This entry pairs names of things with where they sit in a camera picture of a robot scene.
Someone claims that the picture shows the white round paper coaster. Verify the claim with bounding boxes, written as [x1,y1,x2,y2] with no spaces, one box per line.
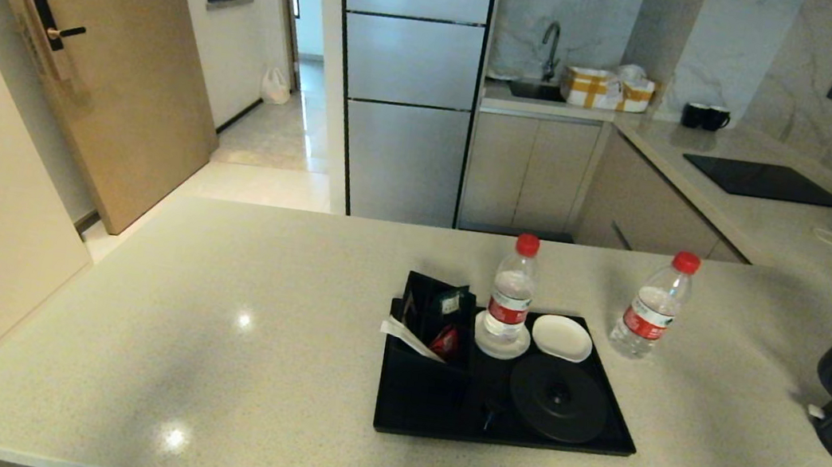
[528,312,597,365]
[471,310,535,363]

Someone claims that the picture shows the black sachet holder box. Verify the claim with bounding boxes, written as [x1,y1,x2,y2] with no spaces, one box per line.
[381,295,484,401]

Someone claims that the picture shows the red sachet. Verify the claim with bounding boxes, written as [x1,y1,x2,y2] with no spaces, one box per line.
[430,324,462,357]

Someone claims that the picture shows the silver refrigerator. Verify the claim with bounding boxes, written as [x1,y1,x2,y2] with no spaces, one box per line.
[304,0,496,231]

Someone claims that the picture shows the yellow white basket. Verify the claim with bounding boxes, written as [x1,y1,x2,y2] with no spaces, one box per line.
[559,65,658,116]

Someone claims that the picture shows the white plastic bag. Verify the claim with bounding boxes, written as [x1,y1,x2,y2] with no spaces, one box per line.
[259,65,295,106]

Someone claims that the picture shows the black mug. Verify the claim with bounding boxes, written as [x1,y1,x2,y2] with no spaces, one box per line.
[680,101,711,130]
[699,104,733,134]

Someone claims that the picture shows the dark kitchen faucet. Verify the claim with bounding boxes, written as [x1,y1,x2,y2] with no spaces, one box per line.
[536,20,567,84]

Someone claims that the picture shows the steel kitchen sink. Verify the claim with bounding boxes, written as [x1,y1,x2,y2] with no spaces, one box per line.
[507,78,569,104]

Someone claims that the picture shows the red-capped clear water bottle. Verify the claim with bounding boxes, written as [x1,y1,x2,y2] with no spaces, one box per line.
[606,243,704,367]
[480,230,545,352]

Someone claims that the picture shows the white wrapped stirrer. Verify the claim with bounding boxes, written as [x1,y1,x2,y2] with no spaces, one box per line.
[378,315,451,363]

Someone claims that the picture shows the black induction cooktop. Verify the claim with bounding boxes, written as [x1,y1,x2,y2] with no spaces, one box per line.
[679,152,832,209]

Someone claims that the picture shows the black electronic door lock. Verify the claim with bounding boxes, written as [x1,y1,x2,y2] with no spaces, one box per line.
[9,0,92,81]

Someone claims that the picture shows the black rectangular serving tray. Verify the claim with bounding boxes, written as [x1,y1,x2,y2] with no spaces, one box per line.
[371,294,653,466]

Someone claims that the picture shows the beige kitchen base cabinets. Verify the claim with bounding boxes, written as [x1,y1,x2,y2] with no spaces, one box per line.
[457,104,766,268]

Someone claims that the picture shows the light wooden door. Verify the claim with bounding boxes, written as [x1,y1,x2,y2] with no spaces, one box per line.
[0,0,237,246]

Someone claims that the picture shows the white crumpled bag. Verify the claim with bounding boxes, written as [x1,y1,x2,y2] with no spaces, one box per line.
[617,62,652,89]

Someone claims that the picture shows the green snack packet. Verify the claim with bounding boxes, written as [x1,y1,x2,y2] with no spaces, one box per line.
[431,283,473,320]

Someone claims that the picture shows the black round kettle base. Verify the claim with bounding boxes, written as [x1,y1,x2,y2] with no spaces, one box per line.
[503,348,615,449]

